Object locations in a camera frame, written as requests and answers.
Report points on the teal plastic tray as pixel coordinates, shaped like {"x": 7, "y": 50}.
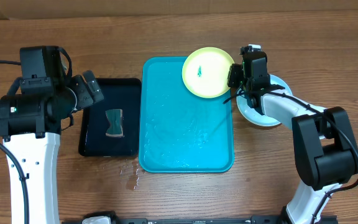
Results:
{"x": 179, "y": 131}

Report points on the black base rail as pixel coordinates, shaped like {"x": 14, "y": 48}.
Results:
{"x": 111, "y": 217}

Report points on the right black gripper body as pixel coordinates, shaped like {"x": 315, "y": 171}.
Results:
{"x": 238, "y": 79}

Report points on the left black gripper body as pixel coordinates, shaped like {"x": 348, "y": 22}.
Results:
{"x": 82, "y": 96}

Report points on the black plastic tray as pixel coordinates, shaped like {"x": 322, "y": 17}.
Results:
{"x": 119, "y": 93}

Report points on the green scrubbing sponge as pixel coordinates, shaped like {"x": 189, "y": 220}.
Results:
{"x": 115, "y": 129}

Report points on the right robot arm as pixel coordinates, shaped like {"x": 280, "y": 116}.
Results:
{"x": 325, "y": 148}

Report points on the light blue plate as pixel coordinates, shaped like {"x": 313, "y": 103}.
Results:
{"x": 254, "y": 117}

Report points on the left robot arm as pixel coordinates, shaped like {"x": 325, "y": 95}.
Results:
{"x": 30, "y": 127}

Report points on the yellow-green plate top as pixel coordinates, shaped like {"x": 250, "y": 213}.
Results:
{"x": 205, "y": 72}

